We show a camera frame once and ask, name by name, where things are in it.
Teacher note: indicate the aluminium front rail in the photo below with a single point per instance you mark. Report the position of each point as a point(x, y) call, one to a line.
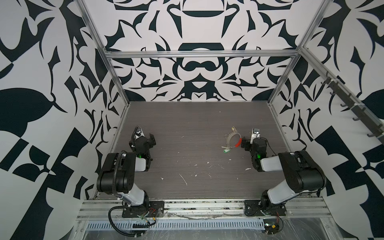
point(206, 209)

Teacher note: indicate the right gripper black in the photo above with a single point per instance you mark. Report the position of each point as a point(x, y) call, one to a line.
point(246, 143)

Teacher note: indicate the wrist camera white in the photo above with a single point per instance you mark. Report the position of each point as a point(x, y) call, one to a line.
point(255, 134)
point(138, 132)

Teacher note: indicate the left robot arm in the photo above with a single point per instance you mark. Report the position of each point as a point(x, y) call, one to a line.
point(117, 176)

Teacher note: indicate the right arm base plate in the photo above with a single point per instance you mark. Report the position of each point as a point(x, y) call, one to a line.
point(256, 208)

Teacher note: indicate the black wall hook rack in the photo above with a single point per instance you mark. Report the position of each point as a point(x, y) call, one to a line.
point(351, 102)

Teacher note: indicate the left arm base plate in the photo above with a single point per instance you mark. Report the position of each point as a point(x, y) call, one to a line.
point(143, 208)

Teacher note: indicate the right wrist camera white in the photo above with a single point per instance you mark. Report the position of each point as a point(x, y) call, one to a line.
point(255, 134)

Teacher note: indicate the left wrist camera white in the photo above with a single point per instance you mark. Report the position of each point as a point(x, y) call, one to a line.
point(138, 132)

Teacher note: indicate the white slotted cable duct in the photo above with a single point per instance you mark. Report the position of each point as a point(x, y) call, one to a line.
point(207, 224)

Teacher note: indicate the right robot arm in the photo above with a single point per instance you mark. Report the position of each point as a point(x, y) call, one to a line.
point(302, 175)

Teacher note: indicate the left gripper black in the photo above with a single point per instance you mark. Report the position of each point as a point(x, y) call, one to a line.
point(149, 141)

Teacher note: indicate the small green circuit board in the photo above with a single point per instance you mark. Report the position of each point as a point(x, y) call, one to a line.
point(272, 227)

